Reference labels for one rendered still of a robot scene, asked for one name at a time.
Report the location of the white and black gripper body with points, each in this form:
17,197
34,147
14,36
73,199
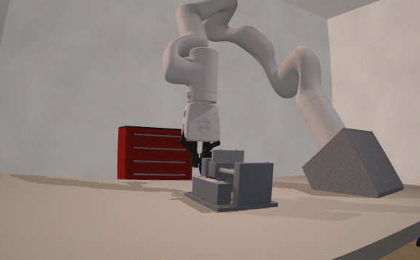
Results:
201,123

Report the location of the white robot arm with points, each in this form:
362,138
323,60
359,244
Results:
300,74

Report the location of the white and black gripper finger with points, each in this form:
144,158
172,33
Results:
193,148
207,147

